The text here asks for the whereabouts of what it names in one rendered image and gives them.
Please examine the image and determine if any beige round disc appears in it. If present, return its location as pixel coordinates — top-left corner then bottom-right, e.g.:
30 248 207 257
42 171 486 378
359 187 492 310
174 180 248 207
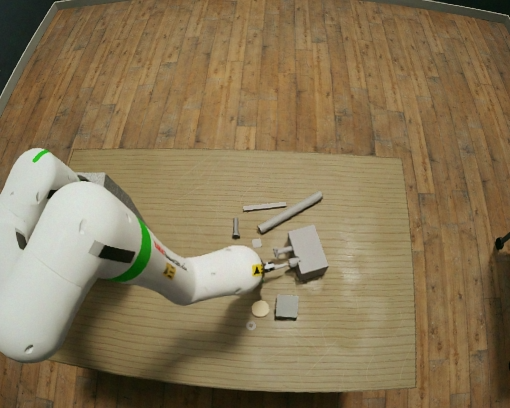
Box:
252 301 269 317

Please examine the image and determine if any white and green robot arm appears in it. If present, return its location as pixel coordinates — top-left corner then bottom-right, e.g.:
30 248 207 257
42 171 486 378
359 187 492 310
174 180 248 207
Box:
0 148 265 363

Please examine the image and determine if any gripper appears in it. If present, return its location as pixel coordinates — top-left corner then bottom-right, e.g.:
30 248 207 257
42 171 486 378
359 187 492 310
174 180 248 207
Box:
264 261 275 273

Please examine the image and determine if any grey flat bar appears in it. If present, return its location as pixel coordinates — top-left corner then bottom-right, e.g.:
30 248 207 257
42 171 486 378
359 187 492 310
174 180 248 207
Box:
243 202 286 212

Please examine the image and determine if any grey metal bolt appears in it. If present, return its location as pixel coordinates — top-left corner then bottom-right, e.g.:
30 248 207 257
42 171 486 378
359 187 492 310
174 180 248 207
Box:
232 218 240 238

